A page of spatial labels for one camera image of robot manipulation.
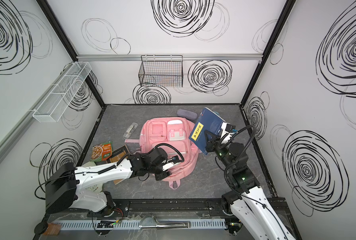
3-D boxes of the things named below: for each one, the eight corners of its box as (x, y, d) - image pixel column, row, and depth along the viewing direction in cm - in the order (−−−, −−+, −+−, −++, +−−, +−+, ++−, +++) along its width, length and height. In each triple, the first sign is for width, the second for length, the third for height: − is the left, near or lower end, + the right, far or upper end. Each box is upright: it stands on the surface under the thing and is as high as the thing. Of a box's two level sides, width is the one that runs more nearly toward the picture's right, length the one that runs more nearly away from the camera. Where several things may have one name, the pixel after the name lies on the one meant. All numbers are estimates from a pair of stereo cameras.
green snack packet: (92, 163, 91) (90, 162, 89) (93, 147, 98) (92, 145, 96) (112, 158, 93) (111, 157, 91) (112, 142, 100) (111, 140, 99)
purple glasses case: (176, 115, 116) (176, 112, 113) (178, 111, 119) (178, 108, 116) (196, 120, 113) (196, 117, 110) (197, 116, 116) (198, 113, 113)
